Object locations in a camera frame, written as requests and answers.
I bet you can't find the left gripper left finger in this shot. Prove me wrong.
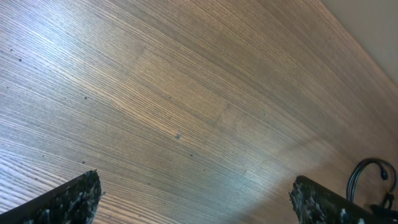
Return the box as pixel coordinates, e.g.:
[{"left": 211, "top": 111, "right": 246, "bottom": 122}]
[{"left": 1, "top": 170, "right": 102, "bottom": 224}]

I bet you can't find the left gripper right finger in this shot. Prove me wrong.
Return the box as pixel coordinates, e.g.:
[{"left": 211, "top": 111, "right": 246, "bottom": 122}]
[{"left": 289, "top": 175, "right": 397, "bottom": 224}]

